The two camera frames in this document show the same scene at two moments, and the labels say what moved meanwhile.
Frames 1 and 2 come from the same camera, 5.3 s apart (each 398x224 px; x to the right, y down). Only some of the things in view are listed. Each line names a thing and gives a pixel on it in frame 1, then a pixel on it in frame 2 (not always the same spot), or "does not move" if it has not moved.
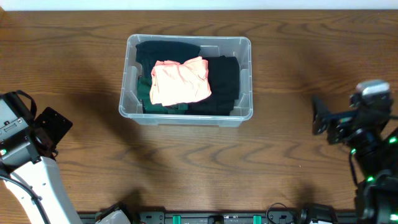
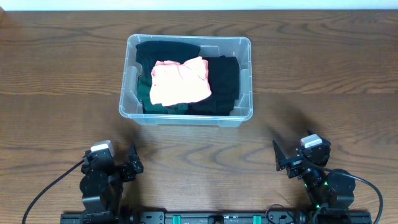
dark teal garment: x=148 y=53 does not move
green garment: x=143 y=87 does not move
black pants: x=224 y=81 does not move
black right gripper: x=351 y=122 -> x=295 y=163
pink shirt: x=173 y=83 does not move
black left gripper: x=50 y=131 -> x=125 y=170
